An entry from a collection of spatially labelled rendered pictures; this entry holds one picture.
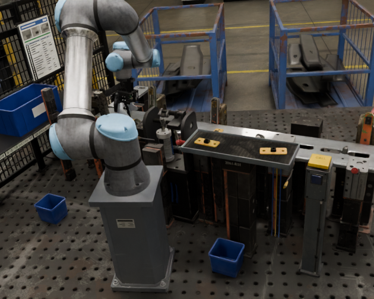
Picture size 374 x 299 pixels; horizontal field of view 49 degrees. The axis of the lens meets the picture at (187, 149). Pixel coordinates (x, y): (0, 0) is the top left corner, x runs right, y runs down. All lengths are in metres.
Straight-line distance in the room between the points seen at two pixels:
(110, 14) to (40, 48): 1.00
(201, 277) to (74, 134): 0.69
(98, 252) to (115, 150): 0.61
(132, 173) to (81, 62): 0.38
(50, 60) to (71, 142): 1.16
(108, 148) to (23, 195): 1.04
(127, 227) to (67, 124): 0.38
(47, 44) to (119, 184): 1.24
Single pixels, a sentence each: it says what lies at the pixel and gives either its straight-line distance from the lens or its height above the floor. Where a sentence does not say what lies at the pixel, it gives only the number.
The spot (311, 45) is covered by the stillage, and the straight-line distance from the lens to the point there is 4.35.
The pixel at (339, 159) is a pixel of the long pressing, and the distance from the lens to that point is 1.64.
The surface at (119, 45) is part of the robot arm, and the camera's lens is 1.86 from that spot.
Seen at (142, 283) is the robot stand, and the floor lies 0.73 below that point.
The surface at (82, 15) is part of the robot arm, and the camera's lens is 1.41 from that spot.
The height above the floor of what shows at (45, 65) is 1.20.
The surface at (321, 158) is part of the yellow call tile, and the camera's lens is 1.33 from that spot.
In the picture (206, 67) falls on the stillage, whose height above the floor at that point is 0.45.
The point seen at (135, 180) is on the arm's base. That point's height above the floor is 1.14.
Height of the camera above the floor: 1.86
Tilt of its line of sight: 30 degrees down
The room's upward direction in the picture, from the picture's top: 6 degrees counter-clockwise
